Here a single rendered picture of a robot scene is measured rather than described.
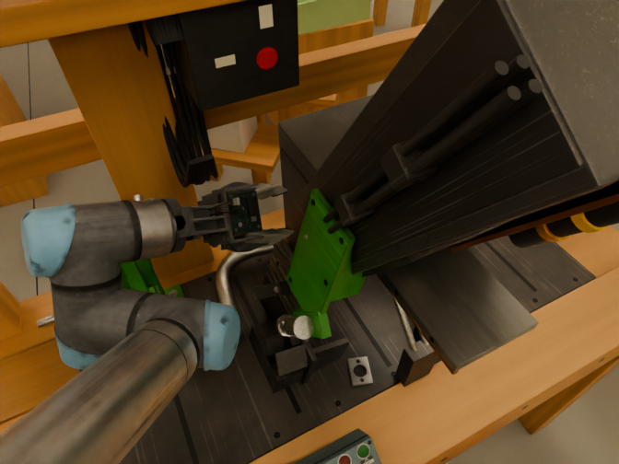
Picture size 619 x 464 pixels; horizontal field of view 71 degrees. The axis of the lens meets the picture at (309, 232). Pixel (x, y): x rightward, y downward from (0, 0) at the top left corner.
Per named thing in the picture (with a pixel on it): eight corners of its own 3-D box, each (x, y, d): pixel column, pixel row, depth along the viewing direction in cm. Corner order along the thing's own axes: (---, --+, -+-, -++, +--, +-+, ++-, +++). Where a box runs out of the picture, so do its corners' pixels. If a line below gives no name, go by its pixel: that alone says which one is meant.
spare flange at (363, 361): (372, 384, 84) (373, 382, 83) (352, 387, 84) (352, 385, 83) (367, 357, 88) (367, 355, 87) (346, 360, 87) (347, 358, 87)
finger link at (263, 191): (304, 187, 67) (258, 207, 61) (282, 192, 71) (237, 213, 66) (297, 168, 66) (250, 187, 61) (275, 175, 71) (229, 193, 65)
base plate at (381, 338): (592, 282, 102) (597, 276, 100) (110, 539, 69) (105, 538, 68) (472, 177, 127) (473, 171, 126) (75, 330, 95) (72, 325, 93)
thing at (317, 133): (426, 245, 107) (461, 128, 82) (317, 292, 98) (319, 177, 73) (385, 199, 118) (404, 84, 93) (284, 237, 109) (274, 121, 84)
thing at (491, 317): (531, 331, 69) (539, 322, 67) (450, 377, 64) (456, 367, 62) (392, 185, 92) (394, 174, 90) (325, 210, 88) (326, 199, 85)
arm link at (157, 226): (127, 261, 56) (116, 199, 56) (161, 256, 59) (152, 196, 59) (146, 260, 51) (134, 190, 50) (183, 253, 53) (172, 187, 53)
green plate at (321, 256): (354, 317, 77) (395, 230, 63) (314, 329, 73) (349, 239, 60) (323, 271, 84) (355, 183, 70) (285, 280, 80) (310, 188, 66)
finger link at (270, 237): (309, 247, 67) (258, 239, 61) (287, 249, 71) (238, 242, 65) (310, 226, 67) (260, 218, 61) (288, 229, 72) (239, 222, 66)
